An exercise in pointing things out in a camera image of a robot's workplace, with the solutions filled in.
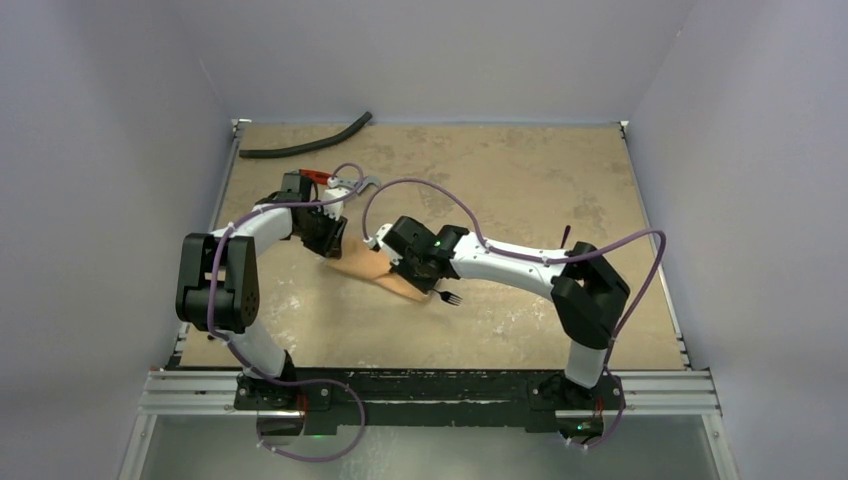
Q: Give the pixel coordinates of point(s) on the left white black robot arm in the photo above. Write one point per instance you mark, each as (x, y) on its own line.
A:
(218, 287)

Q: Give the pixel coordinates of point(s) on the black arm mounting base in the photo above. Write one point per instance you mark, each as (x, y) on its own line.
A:
(534, 400)

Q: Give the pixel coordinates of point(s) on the purple metallic spoon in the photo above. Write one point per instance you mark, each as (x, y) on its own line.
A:
(565, 235)

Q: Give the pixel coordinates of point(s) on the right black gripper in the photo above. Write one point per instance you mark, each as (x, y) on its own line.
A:
(411, 271)

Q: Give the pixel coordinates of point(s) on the red handled adjustable wrench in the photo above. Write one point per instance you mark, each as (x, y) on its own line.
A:
(325, 178)

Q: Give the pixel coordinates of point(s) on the aluminium frame rail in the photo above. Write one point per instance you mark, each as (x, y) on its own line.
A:
(199, 423)

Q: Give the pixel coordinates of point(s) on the peach cloth napkin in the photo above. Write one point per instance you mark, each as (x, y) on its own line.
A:
(359, 262)

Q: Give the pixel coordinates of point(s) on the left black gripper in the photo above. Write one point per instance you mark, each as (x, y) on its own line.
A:
(330, 245)

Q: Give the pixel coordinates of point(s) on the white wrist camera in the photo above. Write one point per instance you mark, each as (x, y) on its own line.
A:
(333, 201)
(376, 242)

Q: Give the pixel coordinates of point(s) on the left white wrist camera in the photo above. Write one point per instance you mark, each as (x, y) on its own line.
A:
(333, 201)

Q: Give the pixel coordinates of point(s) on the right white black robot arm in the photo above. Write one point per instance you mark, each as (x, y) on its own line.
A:
(588, 294)

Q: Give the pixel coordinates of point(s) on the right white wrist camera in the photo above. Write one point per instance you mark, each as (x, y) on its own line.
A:
(376, 242)

